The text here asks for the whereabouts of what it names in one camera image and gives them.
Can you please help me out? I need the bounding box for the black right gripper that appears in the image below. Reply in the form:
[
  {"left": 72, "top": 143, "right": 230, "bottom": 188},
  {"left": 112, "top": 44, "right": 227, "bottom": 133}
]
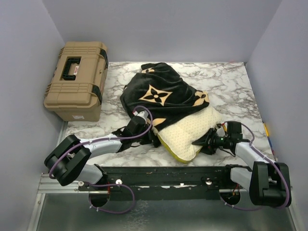
[{"left": 192, "top": 128, "right": 231, "bottom": 154}]

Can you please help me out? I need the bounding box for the white pillow yellow edge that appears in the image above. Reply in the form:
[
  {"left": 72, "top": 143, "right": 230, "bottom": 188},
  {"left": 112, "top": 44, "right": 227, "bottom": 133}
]
[{"left": 157, "top": 105, "right": 223, "bottom": 164}]

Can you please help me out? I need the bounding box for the black yellow flower pillowcase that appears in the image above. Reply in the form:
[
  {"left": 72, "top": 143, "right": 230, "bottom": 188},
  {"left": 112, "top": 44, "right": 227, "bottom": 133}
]
[{"left": 120, "top": 63, "right": 209, "bottom": 131}]

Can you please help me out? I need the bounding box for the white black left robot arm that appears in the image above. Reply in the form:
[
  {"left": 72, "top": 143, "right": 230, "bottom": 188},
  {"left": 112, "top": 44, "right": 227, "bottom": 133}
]
[{"left": 44, "top": 113, "right": 153, "bottom": 190}]

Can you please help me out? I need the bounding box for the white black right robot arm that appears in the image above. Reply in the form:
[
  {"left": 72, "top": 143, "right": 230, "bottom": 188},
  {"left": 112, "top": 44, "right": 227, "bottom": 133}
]
[{"left": 192, "top": 121, "right": 292, "bottom": 209}]

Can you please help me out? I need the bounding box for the yellow blue pencil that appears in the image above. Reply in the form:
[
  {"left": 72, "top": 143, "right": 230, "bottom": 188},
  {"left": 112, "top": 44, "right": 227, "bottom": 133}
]
[{"left": 263, "top": 122, "right": 275, "bottom": 156}]

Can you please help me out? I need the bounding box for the tan plastic tool case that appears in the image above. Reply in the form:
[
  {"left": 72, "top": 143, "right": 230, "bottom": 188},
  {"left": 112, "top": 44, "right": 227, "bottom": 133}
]
[{"left": 44, "top": 41, "right": 109, "bottom": 122}]

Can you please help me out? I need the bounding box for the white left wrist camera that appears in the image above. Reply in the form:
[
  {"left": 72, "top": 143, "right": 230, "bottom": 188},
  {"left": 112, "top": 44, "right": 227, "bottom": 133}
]
[{"left": 133, "top": 110, "right": 149, "bottom": 121}]

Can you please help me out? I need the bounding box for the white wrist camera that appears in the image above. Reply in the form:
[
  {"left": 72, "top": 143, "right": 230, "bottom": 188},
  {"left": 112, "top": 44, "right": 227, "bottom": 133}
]
[
  {"left": 133, "top": 110, "right": 149, "bottom": 121},
  {"left": 215, "top": 123, "right": 227, "bottom": 136}
]

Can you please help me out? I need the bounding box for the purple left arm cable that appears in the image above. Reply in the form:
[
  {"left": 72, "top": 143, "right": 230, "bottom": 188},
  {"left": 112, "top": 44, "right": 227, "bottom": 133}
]
[{"left": 49, "top": 105, "right": 153, "bottom": 179}]

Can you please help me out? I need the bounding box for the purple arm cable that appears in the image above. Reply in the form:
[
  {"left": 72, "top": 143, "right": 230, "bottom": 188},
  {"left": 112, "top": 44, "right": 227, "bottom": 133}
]
[
  {"left": 49, "top": 105, "right": 153, "bottom": 179},
  {"left": 220, "top": 121, "right": 292, "bottom": 209}
]

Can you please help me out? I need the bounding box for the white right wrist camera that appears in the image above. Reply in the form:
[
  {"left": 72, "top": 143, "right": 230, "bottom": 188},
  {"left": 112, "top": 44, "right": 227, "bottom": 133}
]
[{"left": 215, "top": 123, "right": 227, "bottom": 136}]

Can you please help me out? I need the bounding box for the black mounting rail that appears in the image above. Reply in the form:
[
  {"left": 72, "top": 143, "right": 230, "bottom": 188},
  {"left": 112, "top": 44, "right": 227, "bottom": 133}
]
[{"left": 78, "top": 165, "right": 236, "bottom": 201}]

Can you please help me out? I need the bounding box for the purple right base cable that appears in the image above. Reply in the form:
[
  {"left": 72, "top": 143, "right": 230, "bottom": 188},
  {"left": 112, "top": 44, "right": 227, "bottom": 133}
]
[{"left": 220, "top": 190, "right": 265, "bottom": 212}]

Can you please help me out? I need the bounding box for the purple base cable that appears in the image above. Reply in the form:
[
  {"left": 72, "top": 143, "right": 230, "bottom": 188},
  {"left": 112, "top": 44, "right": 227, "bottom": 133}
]
[
  {"left": 88, "top": 182, "right": 135, "bottom": 214},
  {"left": 220, "top": 190, "right": 265, "bottom": 212}
]

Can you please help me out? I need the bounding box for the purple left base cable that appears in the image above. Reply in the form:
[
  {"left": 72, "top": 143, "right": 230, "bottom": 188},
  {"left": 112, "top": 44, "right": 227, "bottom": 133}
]
[{"left": 88, "top": 182, "right": 135, "bottom": 214}]

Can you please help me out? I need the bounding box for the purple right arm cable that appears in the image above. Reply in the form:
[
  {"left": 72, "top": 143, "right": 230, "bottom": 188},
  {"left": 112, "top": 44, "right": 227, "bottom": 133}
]
[{"left": 220, "top": 121, "right": 292, "bottom": 209}]

